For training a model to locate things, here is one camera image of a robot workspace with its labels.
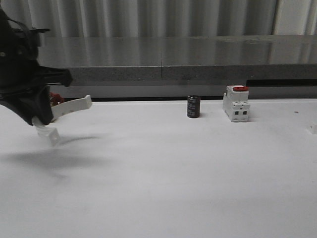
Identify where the grey pleated curtain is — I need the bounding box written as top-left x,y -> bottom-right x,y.
0,0 -> 317,37

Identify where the white half pipe clamp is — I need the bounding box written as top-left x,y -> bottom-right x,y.
32,95 -> 92,147

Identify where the black cylindrical capacitor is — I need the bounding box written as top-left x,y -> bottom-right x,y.
187,95 -> 201,119

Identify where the small white block at edge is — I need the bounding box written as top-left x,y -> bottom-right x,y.
307,122 -> 317,135

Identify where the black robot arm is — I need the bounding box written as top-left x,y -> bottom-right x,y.
0,10 -> 73,125

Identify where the grey stone counter ledge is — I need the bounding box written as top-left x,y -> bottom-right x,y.
39,35 -> 317,100

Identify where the white circuit breaker red switch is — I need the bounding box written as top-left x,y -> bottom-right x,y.
222,85 -> 250,122

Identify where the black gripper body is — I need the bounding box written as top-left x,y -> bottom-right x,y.
0,59 -> 72,125

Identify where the brass valve red handwheel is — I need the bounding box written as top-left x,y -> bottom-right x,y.
50,92 -> 65,107

